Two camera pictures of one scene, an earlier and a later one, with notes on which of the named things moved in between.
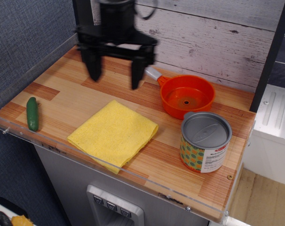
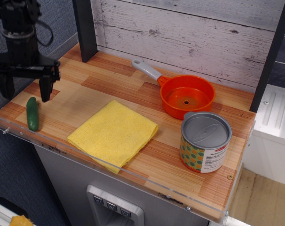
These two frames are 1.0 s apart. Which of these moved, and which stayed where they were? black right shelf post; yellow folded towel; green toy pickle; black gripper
Moved: black gripper
Stayed: green toy pickle; black right shelf post; yellow folded towel
